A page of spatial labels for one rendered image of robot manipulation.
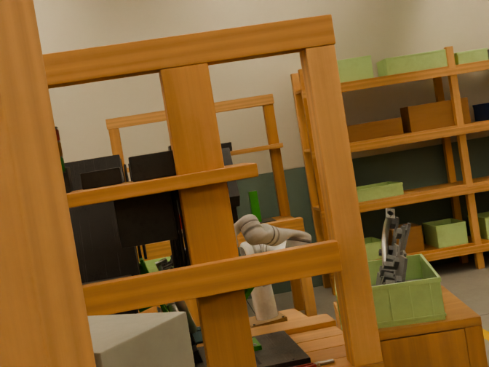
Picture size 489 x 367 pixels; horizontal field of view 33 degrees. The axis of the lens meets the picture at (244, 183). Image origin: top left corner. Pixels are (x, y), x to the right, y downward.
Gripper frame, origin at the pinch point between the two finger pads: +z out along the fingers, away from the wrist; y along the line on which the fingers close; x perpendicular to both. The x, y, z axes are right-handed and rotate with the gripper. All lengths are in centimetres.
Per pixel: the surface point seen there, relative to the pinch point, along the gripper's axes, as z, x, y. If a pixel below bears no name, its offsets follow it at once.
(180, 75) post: -27, -14, 62
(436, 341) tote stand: -83, 29, -77
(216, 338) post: -4.6, 37.9, 8.4
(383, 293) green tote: -73, 7, -64
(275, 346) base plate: -22.2, 26.1, -30.6
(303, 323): -37, 11, -50
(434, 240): -249, -253, -464
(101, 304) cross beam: 20.5, 24.4, 29.7
